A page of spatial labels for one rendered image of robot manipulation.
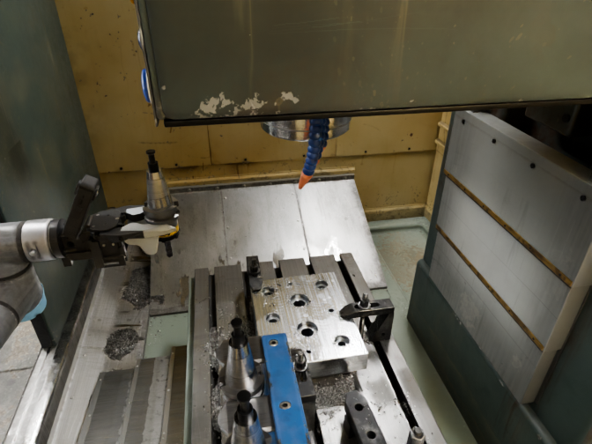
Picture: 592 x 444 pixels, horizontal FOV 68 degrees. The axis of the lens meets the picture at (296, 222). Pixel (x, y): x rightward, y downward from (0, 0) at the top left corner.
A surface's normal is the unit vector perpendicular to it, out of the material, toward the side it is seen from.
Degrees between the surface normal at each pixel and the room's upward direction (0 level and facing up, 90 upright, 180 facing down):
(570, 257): 90
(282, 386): 0
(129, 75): 90
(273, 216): 24
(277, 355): 0
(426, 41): 90
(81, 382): 17
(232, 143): 90
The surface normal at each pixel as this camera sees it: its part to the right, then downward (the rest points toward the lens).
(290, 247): 0.08, -0.57
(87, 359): 0.29, -0.84
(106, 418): -0.02, -0.91
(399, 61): 0.18, 0.51
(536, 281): -0.98, 0.09
